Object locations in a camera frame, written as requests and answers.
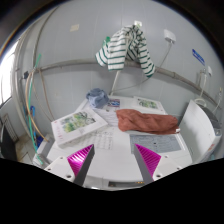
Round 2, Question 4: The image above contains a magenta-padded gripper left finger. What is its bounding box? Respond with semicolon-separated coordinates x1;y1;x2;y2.
44;143;96;188

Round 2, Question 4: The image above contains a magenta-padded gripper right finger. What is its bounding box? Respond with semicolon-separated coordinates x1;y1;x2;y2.
133;143;184;185

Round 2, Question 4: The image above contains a brown towel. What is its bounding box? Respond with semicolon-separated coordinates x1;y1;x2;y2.
115;108;181;136

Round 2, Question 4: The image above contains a grey printed label sheet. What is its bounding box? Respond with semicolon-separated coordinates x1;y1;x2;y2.
129;133;183;154

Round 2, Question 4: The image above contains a white printed paper sheet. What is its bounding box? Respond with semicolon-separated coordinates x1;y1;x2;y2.
96;107;120;128

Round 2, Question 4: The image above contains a white washing machine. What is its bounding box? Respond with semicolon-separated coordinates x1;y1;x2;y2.
178;99;223;164

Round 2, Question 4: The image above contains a crumpled blue-grey cloth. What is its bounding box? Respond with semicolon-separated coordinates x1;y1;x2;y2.
85;87;110;109

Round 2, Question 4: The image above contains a colourful printed leaflet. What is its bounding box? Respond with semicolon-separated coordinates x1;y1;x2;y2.
107;98;121;108

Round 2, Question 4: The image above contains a white upright pipe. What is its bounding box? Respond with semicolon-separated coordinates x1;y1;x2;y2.
110;69;121;96

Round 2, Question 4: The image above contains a green-striped white cloth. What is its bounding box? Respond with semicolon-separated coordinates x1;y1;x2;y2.
95;24;156;79

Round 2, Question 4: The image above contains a window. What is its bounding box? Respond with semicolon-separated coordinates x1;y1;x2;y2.
0;43;18;108

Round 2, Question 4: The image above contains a green hose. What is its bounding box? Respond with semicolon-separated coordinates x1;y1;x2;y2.
27;54;44;166

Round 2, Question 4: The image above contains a yellow hose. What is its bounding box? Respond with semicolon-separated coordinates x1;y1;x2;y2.
24;71;48;141

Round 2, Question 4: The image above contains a long grey wall pipe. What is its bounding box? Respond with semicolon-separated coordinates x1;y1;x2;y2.
33;59;221;106

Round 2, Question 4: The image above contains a grey power cable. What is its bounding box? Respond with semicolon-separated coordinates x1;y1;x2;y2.
116;40;174;93

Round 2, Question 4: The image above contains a blue wall sign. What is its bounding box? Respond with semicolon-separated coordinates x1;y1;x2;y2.
191;48;206;66

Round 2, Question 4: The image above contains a small pale wall label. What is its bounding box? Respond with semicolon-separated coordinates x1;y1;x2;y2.
69;23;81;33

